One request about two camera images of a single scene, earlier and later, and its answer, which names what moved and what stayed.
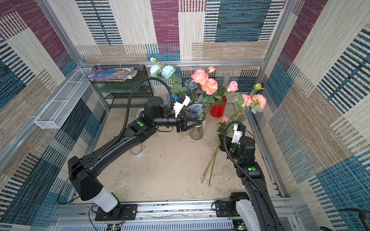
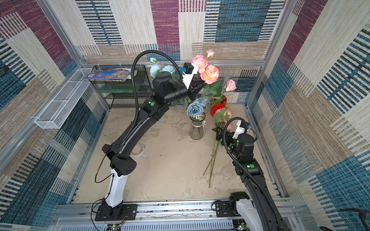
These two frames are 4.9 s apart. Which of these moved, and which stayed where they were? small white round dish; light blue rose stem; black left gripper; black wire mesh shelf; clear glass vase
Moved: black left gripper
Stayed: light blue rose stem; clear glass vase; black wire mesh shelf; small white round dish
